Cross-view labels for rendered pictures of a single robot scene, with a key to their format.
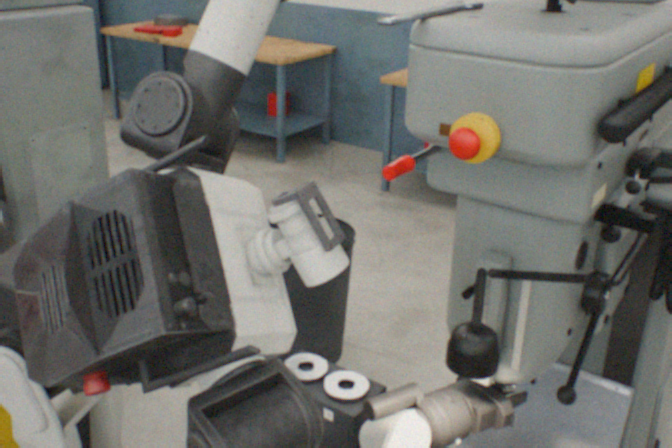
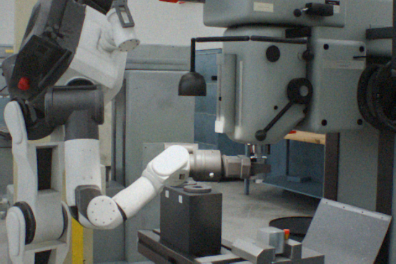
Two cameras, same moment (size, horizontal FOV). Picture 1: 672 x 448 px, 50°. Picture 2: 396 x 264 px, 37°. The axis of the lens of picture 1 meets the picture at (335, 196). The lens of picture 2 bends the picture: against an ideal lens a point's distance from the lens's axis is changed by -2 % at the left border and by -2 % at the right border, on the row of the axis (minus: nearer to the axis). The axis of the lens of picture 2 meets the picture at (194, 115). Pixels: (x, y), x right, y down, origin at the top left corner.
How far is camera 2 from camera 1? 119 cm
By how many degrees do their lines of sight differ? 33
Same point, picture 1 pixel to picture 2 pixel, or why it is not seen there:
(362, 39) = not seen: outside the picture
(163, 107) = not seen: outside the picture
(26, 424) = (15, 138)
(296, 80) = not seen: hidden behind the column
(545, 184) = (234, 1)
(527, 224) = (239, 33)
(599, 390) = (372, 220)
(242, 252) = (96, 37)
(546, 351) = (254, 112)
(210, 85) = not seen: outside the picture
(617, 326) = (379, 169)
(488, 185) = (218, 12)
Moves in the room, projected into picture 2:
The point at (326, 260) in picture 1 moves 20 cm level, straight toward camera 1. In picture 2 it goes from (123, 33) to (76, 26)
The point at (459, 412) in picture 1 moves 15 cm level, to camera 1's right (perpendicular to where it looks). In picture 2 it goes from (213, 156) to (265, 160)
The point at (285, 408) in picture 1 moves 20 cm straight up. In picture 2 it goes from (87, 92) to (88, 14)
